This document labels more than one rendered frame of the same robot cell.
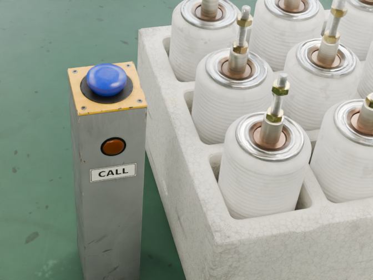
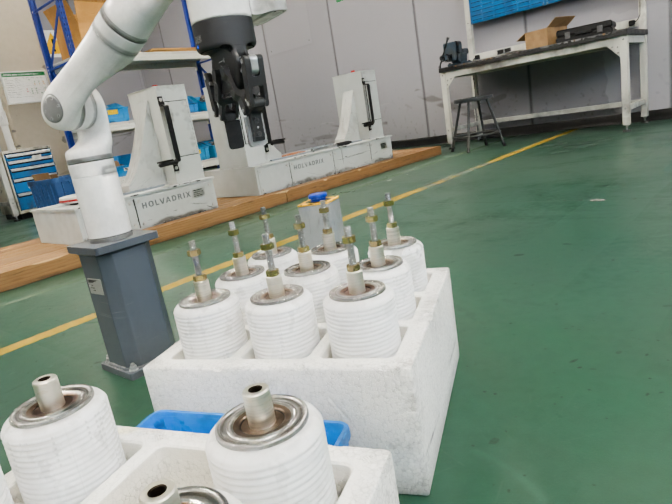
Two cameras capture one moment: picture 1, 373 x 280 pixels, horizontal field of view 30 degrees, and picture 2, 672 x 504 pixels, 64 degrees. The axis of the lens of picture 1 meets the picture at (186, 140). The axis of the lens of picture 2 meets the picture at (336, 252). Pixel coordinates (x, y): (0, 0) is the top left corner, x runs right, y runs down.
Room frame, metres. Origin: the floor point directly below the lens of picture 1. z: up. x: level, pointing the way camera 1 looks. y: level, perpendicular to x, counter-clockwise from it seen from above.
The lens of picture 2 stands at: (1.27, -0.76, 0.48)
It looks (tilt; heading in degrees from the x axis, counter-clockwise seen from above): 14 degrees down; 130
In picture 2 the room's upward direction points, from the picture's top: 10 degrees counter-clockwise
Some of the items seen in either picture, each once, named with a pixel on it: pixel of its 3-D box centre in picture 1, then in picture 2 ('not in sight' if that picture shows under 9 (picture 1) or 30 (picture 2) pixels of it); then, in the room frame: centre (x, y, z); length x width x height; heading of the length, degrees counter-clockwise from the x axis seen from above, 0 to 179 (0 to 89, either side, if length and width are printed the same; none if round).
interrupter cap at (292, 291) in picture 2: not in sight; (277, 295); (0.74, -0.27, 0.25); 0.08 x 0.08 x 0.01
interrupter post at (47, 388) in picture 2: not in sight; (49, 394); (0.73, -0.58, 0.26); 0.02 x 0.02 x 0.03
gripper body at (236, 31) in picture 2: not in sight; (228, 56); (0.74, -0.27, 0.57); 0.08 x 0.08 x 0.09
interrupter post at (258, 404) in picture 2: not in sight; (259, 407); (0.96, -0.52, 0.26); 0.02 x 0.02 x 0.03
